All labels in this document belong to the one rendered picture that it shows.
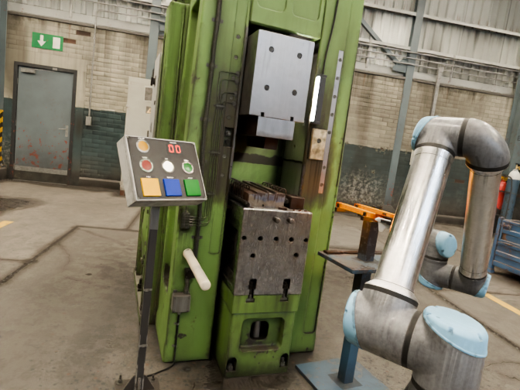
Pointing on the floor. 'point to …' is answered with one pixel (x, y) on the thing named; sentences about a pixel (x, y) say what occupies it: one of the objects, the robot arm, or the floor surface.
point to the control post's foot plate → (137, 383)
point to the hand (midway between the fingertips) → (382, 218)
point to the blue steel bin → (506, 247)
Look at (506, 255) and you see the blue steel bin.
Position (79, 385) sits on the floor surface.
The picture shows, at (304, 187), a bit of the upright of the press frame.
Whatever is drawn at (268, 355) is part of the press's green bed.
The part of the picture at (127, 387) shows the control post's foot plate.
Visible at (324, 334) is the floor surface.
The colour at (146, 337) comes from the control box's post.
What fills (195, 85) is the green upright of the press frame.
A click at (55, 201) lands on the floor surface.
